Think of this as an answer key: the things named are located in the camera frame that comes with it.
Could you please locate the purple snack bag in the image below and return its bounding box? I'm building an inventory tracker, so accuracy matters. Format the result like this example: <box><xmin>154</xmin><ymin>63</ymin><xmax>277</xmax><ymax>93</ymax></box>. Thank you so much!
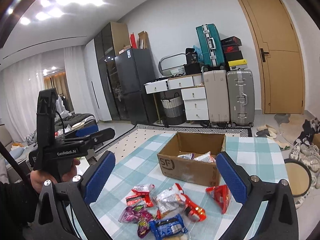
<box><xmin>118</xmin><ymin>204</ymin><xmax>155</xmax><ymax>239</ymax></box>

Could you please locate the person's left hand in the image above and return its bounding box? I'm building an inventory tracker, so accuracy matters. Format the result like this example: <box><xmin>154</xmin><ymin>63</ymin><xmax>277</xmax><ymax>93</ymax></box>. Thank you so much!
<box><xmin>30</xmin><ymin>158</ymin><xmax>80</xmax><ymax>193</ymax></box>

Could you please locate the round stool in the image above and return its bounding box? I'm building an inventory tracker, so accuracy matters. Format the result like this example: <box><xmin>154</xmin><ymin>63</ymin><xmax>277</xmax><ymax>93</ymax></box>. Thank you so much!
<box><xmin>284</xmin><ymin>158</ymin><xmax>312</xmax><ymax>197</ymax></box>

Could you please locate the red snack pack left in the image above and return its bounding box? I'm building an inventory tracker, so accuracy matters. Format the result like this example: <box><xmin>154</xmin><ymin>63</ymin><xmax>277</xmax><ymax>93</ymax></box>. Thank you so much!
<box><xmin>126</xmin><ymin>184</ymin><xmax>155</xmax><ymax>207</ymax></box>

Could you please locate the red snack pack right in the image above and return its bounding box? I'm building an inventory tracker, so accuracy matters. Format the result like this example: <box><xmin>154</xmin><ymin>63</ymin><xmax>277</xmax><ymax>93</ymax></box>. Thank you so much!
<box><xmin>206</xmin><ymin>185</ymin><xmax>231</xmax><ymax>214</ymax></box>

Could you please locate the teal plaid tablecloth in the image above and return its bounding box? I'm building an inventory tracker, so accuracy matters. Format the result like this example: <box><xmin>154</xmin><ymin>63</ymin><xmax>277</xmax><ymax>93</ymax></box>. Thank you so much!
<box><xmin>91</xmin><ymin>132</ymin><xmax>288</xmax><ymax>239</ymax></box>

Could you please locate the orange red snack pack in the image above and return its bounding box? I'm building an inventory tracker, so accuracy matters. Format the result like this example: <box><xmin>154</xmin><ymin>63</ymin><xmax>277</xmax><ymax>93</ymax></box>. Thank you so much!
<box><xmin>183</xmin><ymin>194</ymin><xmax>207</xmax><ymax>222</ymax></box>

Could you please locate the black refrigerator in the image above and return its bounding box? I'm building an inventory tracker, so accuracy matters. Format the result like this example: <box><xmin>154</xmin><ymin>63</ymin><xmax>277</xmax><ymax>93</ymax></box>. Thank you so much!
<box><xmin>115</xmin><ymin>48</ymin><xmax>158</xmax><ymax>125</ymax></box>

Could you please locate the silver red snack bag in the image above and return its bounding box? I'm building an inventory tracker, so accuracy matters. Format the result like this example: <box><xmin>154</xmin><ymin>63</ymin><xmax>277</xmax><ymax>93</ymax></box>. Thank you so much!
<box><xmin>153</xmin><ymin>183</ymin><xmax>186</xmax><ymax>218</ymax></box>

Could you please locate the woven laundry basket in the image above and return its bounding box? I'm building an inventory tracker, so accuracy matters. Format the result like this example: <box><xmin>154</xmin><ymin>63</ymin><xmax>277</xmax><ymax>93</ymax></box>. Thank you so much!
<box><xmin>161</xmin><ymin>92</ymin><xmax>185</xmax><ymax>126</ymax></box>

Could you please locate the beige slippers pair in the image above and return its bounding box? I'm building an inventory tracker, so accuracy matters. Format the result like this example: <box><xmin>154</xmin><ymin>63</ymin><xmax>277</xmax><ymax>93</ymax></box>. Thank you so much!
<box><xmin>255</xmin><ymin>124</ymin><xmax>277</xmax><ymax>139</ymax></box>

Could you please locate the blue snack pack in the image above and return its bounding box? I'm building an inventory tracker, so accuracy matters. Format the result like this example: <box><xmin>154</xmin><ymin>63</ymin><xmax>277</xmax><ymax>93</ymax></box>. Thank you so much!
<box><xmin>149</xmin><ymin>214</ymin><xmax>188</xmax><ymax>240</ymax></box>

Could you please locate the cardboard SF box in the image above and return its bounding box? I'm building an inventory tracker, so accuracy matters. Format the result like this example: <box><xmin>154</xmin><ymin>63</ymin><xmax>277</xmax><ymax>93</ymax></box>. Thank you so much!
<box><xmin>157</xmin><ymin>132</ymin><xmax>226</xmax><ymax>187</ymax></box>

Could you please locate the dark glass cabinet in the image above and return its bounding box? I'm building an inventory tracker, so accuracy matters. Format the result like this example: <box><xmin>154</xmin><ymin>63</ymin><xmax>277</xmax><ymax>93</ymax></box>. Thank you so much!
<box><xmin>93</xmin><ymin>22</ymin><xmax>130</xmax><ymax>121</ymax></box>

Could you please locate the oval mirror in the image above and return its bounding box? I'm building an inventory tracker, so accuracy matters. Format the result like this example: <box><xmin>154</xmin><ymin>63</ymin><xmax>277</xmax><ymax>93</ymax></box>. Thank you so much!
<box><xmin>158</xmin><ymin>53</ymin><xmax>187</xmax><ymax>76</ymax></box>

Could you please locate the white drawer desk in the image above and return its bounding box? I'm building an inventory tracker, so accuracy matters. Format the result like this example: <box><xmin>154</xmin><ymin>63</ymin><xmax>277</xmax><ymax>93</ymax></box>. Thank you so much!
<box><xmin>144</xmin><ymin>74</ymin><xmax>209</xmax><ymax>121</ymax></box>

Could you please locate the wooden door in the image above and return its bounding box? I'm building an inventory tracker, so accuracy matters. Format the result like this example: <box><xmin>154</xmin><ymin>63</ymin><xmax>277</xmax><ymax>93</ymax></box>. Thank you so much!
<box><xmin>238</xmin><ymin>0</ymin><xmax>305</xmax><ymax>114</ymax></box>

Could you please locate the beige suitcase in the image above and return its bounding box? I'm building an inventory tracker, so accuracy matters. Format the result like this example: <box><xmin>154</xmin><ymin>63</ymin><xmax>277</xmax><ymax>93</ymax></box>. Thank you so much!
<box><xmin>203</xmin><ymin>70</ymin><xmax>230</xmax><ymax>126</ymax></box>

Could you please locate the silver suitcase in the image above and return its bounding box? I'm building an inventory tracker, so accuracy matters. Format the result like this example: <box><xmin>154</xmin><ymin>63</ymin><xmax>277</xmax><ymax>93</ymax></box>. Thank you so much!
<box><xmin>227</xmin><ymin>69</ymin><xmax>255</xmax><ymax>127</ymax></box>

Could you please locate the teal suitcase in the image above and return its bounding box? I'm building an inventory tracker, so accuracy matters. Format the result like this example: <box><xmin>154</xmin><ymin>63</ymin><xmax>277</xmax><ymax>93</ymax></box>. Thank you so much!
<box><xmin>196</xmin><ymin>23</ymin><xmax>226</xmax><ymax>70</ymax></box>

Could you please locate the stack of shoe boxes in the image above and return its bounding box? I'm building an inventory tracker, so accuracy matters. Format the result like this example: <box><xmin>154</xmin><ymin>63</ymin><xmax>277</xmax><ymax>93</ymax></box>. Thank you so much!
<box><xmin>221</xmin><ymin>36</ymin><xmax>247</xmax><ymax>71</ymax></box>

